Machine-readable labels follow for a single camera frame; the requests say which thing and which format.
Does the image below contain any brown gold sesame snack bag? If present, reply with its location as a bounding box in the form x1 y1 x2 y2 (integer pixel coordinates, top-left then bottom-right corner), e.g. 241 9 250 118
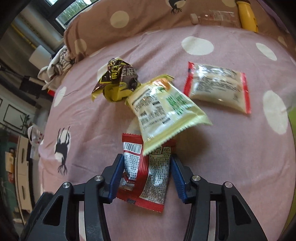
91 58 141 102

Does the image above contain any yellow drink bottle red cap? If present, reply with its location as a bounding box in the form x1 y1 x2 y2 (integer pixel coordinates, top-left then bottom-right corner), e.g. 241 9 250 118
236 1 259 33

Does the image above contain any white red-edged snack packet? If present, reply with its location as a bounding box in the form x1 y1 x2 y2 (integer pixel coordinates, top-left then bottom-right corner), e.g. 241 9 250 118
183 62 251 114

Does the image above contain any white wooden cabinet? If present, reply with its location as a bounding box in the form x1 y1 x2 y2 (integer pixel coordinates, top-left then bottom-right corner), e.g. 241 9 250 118
15 136 33 213

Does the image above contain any clear plastic water bottle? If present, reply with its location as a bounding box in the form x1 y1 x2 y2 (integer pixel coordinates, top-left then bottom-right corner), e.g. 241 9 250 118
190 10 241 28

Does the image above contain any pale yellow snack packet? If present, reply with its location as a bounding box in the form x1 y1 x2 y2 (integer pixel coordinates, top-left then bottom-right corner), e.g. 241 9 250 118
126 74 212 156

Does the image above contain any red snack packet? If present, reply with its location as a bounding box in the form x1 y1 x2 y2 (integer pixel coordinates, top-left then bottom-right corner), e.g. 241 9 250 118
117 133 176 212

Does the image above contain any white patterned cloth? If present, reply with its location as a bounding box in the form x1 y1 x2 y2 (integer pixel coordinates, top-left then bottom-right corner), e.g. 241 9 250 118
38 45 75 91

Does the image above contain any pink polka dot bedsheet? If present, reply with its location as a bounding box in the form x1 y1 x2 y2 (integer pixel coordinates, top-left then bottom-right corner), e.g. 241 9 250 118
38 0 296 241

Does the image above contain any black window frame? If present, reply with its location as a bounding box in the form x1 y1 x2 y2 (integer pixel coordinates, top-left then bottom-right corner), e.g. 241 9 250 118
39 0 100 35

